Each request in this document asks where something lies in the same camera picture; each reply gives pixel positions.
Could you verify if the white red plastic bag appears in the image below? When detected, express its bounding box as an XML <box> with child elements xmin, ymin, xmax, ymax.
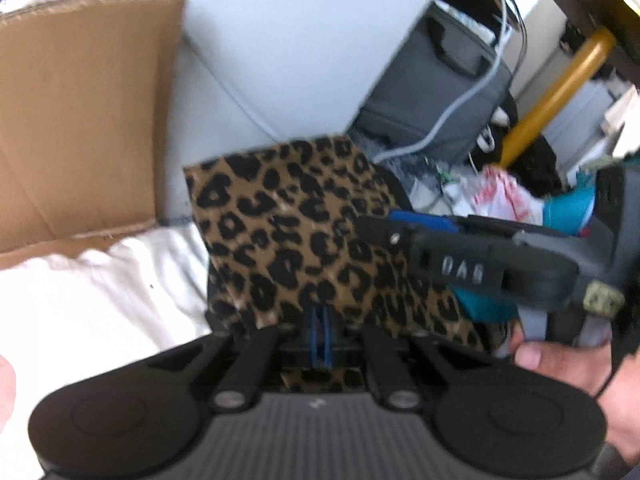
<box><xmin>442</xmin><ymin>165</ymin><xmax>547</xmax><ymax>223</ymax></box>

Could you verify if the grey bag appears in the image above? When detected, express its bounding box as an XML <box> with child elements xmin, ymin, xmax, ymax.
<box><xmin>350</xmin><ymin>2</ymin><xmax>517</xmax><ymax>163</ymax></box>

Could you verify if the thin white cable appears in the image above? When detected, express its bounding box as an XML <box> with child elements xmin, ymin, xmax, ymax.
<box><xmin>181</xmin><ymin>35</ymin><xmax>283</xmax><ymax>142</ymax></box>

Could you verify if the person's right hand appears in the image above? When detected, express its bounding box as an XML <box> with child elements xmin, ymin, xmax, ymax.
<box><xmin>510</xmin><ymin>325</ymin><xmax>640</xmax><ymax>466</ymax></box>

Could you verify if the leopard print garment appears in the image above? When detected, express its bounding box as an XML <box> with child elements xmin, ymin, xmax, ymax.
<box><xmin>184</xmin><ymin>135</ymin><xmax>508</xmax><ymax>396</ymax></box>

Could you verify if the flattened cardboard sheet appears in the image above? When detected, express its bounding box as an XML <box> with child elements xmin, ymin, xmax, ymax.
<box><xmin>0</xmin><ymin>0</ymin><xmax>187</xmax><ymax>271</ymax></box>

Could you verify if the stool with yellow leg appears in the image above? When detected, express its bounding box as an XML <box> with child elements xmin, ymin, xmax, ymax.
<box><xmin>499</xmin><ymin>0</ymin><xmax>640</xmax><ymax>170</ymax></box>

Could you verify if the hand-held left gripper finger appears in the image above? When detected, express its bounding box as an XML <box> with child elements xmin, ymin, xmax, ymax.
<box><xmin>190</xmin><ymin>305</ymin><xmax>321</xmax><ymax>410</ymax></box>
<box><xmin>322</xmin><ymin>305</ymin><xmax>493</xmax><ymax>410</ymax></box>

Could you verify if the cream printed blanket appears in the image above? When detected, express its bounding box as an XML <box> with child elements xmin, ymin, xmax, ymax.
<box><xmin>0</xmin><ymin>222</ymin><xmax>218</xmax><ymax>480</ymax></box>

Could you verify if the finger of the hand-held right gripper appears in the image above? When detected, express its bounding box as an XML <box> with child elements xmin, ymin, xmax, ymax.
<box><xmin>357</xmin><ymin>215</ymin><xmax>507</xmax><ymax>297</ymax></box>
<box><xmin>389</xmin><ymin>209</ymin><xmax>521</xmax><ymax>236</ymax></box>

